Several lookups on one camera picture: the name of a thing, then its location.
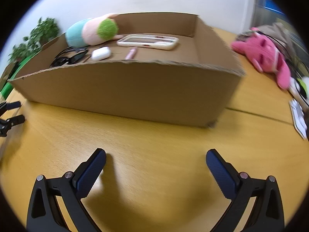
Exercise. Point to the white earbuds case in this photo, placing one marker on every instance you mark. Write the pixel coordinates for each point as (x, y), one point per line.
(101, 53)

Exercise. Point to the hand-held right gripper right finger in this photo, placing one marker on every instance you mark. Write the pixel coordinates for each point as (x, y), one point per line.
(222, 176)

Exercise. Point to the green leafy plant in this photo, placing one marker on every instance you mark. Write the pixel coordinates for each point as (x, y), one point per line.
(43, 31)

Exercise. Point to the teal pink green plush toy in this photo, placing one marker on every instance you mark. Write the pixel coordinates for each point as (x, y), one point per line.
(91, 31)

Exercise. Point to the pink pen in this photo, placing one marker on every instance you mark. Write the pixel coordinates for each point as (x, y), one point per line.
(131, 54)

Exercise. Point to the blue banner strip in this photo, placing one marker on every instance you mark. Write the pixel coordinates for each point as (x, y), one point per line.
(272, 6)

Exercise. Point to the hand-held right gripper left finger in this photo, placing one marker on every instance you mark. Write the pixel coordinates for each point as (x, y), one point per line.
(90, 174)

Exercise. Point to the black sunglasses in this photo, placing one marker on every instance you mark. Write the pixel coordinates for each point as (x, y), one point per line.
(72, 58)

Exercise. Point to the phone in white case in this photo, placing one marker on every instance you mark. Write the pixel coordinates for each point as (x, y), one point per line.
(144, 40)

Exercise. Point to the brown cardboard box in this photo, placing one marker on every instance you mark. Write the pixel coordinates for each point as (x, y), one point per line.
(120, 89)

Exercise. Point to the white plush toy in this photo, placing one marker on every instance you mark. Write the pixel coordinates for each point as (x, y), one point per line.
(295, 87)

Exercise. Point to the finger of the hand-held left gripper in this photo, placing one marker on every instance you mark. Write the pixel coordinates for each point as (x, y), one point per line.
(15, 120)
(12, 105)

